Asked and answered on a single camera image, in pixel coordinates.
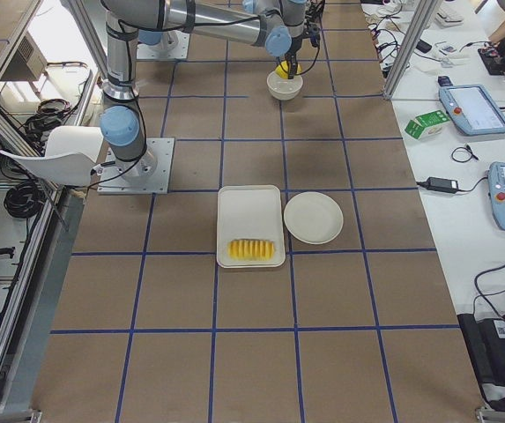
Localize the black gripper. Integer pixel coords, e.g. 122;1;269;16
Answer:
284;37;303;79

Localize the yellow lemon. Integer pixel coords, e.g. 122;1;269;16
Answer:
274;61;301;79

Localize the white ceramic bowl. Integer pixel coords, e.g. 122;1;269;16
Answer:
266;71;303;101

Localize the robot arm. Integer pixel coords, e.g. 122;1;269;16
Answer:
100;1;307;180

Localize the green white box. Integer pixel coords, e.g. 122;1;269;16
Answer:
405;110;450;140

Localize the white round plate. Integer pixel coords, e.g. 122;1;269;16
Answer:
283;191;344;245

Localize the white rectangular tray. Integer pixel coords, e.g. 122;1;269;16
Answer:
217;185;286;269

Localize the far teach pendant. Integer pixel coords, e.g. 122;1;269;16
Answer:
438;85;505;136

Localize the sliced yellow fruit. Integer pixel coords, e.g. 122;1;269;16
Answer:
227;239;275;261

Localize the black power adapter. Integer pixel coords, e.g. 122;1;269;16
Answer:
427;177;459;194

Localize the white chair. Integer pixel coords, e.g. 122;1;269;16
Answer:
0;126;103;187

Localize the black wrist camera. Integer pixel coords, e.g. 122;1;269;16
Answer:
303;20;321;48

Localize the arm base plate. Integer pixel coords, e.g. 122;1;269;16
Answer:
137;30;189;62
97;137;175;195

